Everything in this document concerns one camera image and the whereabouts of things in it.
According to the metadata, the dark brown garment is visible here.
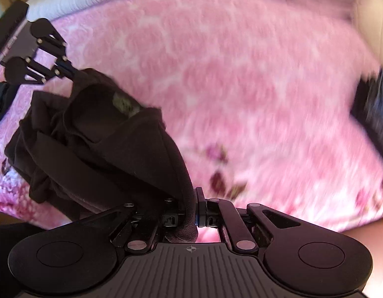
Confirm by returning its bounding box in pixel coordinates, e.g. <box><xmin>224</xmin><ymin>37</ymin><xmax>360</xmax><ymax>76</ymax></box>
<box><xmin>4</xmin><ymin>69</ymin><xmax>197</xmax><ymax>242</ymax></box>

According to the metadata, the pink rose bed blanket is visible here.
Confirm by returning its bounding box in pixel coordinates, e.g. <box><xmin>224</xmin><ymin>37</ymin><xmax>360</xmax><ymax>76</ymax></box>
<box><xmin>0</xmin><ymin>0</ymin><xmax>383</xmax><ymax>243</ymax></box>

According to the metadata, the blue folded garment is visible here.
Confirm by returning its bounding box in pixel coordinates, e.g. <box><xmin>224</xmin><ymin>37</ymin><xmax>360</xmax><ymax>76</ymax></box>
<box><xmin>365</xmin><ymin>68</ymin><xmax>383</xmax><ymax>148</ymax></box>

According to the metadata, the black folded garment stack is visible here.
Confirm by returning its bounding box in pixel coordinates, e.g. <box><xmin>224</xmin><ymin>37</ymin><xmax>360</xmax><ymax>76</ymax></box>
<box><xmin>350</xmin><ymin>77</ymin><xmax>383</xmax><ymax>158</ymax></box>

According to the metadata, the cream quilted headboard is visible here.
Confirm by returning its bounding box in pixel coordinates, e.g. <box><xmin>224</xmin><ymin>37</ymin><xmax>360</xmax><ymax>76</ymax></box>
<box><xmin>353</xmin><ymin>0</ymin><xmax>383</xmax><ymax>67</ymax></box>

